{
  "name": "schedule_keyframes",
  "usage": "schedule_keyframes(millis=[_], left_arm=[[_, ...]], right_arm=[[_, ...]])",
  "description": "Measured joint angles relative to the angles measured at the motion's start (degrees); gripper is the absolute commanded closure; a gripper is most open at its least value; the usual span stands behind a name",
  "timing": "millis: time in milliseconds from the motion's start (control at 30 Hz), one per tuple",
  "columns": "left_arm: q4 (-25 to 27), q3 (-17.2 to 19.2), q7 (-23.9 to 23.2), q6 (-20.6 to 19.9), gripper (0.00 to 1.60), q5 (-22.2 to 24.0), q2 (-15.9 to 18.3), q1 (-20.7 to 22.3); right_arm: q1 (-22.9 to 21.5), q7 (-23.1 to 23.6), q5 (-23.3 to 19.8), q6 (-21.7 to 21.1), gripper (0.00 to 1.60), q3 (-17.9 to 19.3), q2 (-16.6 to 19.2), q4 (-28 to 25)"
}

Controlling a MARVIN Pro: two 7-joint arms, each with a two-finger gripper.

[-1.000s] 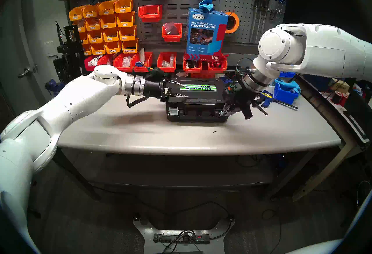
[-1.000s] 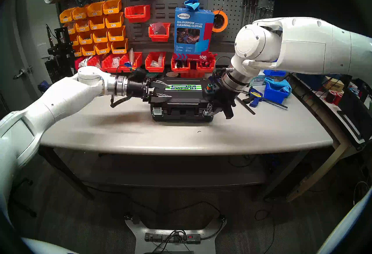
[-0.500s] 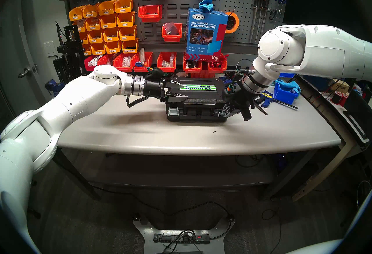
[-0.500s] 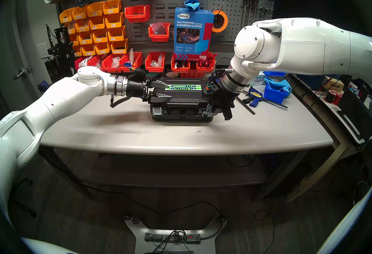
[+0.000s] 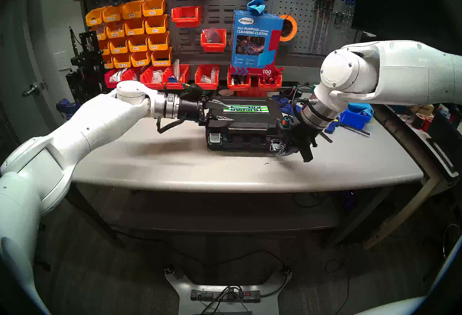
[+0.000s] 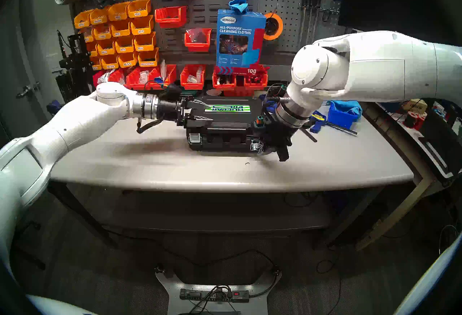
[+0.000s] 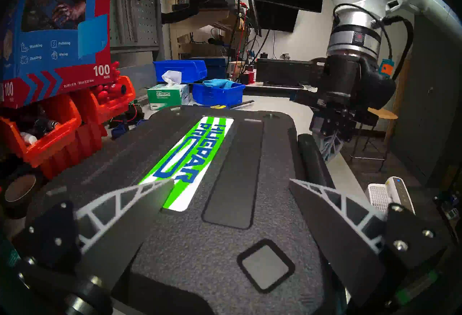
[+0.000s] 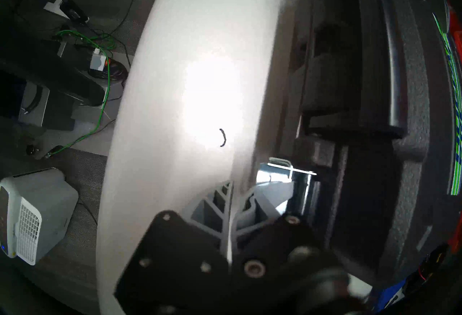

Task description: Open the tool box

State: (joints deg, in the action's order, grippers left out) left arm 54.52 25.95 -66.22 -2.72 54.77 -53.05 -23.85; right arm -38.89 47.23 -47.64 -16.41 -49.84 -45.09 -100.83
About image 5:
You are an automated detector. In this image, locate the black electronics module with wires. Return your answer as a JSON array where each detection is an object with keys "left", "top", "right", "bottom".
[{"left": 280, "top": 86, "right": 304, "bottom": 100}]

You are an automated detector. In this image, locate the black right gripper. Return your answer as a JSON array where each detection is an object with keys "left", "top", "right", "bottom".
[{"left": 276, "top": 115, "right": 321, "bottom": 163}]

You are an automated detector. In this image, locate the red plastic parts bin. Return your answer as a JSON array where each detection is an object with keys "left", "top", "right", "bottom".
[
  {"left": 227, "top": 67, "right": 252, "bottom": 91},
  {"left": 139, "top": 65, "right": 170, "bottom": 90},
  {"left": 258, "top": 67, "right": 283, "bottom": 91},
  {"left": 164, "top": 64, "right": 191, "bottom": 90},
  {"left": 236, "top": 87, "right": 269, "bottom": 99},
  {"left": 195, "top": 64, "right": 220, "bottom": 90},
  {"left": 121, "top": 67, "right": 144, "bottom": 82},
  {"left": 104, "top": 68, "right": 127, "bottom": 89},
  {"left": 171, "top": 6, "right": 203, "bottom": 28},
  {"left": 200, "top": 28, "right": 227, "bottom": 52}
]

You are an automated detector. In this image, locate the blue plastic bin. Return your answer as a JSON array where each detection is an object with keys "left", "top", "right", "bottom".
[{"left": 339, "top": 103, "right": 374, "bottom": 130}]

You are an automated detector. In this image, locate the black metal stand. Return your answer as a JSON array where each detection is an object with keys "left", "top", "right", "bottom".
[{"left": 66, "top": 27, "right": 108, "bottom": 102}]

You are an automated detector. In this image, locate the white wall switch plate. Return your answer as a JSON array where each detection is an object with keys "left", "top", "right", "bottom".
[{"left": 53, "top": 51, "right": 70, "bottom": 72}]

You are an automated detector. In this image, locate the orange tape roll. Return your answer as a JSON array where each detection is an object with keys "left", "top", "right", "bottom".
[{"left": 279, "top": 14, "right": 298, "bottom": 42}]

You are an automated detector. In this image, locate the black flat equipment case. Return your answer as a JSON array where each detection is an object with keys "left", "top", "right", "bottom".
[{"left": 426, "top": 112, "right": 462, "bottom": 183}]

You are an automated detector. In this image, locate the blue bench vise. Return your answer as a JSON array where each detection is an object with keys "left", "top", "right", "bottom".
[{"left": 56, "top": 98, "right": 83, "bottom": 120}]

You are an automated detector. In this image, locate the blue black bar clamp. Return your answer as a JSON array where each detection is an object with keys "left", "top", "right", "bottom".
[{"left": 271, "top": 94, "right": 333, "bottom": 143}]

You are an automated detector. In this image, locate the left arm braided black cable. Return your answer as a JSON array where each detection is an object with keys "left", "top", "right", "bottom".
[{"left": 157, "top": 118, "right": 187, "bottom": 134}]

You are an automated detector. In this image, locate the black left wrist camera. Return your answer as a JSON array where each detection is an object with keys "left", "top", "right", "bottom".
[{"left": 179, "top": 83, "right": 204, "bottom": 100}]

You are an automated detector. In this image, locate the black floor power cable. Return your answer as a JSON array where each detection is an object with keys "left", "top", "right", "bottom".
[{"left": 112, "top": 230, "right": 291, "bottom": 277}]

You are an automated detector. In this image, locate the blue cleaning cloths carton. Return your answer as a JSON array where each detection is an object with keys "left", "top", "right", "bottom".
[{"left": 230, "top": 9, "right": 284, "bottom": 75}]

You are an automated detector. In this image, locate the black plastic tool box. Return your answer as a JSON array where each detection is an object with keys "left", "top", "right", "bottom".
[{"left": 206, "top": 96, "right": 289, "bottom": 152}]

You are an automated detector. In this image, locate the silver door lever handle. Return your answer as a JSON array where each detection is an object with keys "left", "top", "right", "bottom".
[{"left": 22, "top": 80, "right": 47, "bottom": 98}]

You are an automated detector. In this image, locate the blue yellow bar clamp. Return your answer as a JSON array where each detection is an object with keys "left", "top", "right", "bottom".
[{"left": 325, "top": 120, "right": 371, "bottom": 136}]

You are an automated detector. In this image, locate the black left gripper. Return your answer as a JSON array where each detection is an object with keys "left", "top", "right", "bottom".
[{"left": 177, "top": 97, "right": 236, "bottom": 127}]

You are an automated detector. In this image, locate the black screwdriver holder rack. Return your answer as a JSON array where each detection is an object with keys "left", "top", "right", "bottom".
[{"left": 313, "top": 9, "right": 353, "bottom": 25}]

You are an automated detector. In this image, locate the dark workbench frame with shelf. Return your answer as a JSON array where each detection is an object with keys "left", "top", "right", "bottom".
[{"left": 67, "top": 183, "right": 397, "bottom": 250}]

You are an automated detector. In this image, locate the side table with wooden legs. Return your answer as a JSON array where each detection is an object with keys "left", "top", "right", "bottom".
[{"left": 361, "top": 102, "right": 462, "bottom": 250}]

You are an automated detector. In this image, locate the black power strip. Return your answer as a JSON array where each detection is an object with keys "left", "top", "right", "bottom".
[{"left": 190, "top": 289, "right": 261, "bottom": 303}]

